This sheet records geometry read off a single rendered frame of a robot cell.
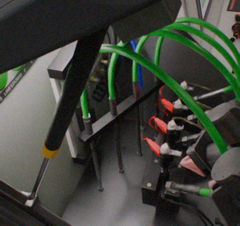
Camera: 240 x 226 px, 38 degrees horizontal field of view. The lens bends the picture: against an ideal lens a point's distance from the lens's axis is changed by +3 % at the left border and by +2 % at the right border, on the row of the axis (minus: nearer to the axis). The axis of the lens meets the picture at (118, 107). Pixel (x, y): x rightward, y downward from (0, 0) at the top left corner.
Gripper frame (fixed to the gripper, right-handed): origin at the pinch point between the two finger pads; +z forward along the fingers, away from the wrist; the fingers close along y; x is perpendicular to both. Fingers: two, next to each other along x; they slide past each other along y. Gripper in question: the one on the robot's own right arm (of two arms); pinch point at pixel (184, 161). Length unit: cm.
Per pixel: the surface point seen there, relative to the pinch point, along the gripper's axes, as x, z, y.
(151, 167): -2.1, 15.1, -1.2
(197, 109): 8.8, -22.2, 16.0
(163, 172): -0.4, 10.1, -2.3
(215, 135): 9.4, -22.3, 10.9
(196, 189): 8.8, -8.3, -0.4
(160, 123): -10.4, 10.0, 6.2
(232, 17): -84, 20, 5
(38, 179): 32.4, -14.6, 25.8
